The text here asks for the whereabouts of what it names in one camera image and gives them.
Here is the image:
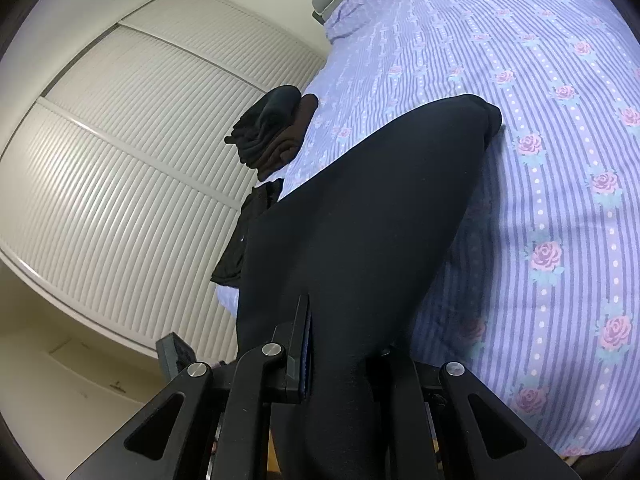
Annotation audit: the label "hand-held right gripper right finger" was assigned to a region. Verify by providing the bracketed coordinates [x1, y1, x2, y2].
[366, 346, 583, 480]

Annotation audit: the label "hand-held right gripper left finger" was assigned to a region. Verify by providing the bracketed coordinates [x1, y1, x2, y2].
[67, 294, 314, 480]

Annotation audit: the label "black pants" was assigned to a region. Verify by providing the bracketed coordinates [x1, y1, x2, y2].
[235, 93, 503, 480]

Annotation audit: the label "folded black shirt white print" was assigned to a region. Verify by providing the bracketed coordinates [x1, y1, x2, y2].
[210, 177, 286, 289]

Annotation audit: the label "white louvered closet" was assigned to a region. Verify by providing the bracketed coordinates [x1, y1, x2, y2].
[0, 0, 328, 358]

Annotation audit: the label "pile of dark folded clothes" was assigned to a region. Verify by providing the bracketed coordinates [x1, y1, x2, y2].
[223, 85, 321, 182]

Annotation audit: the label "bed with purple striped sheet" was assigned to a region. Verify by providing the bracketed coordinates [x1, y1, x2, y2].
[215, 0, 640, 458]

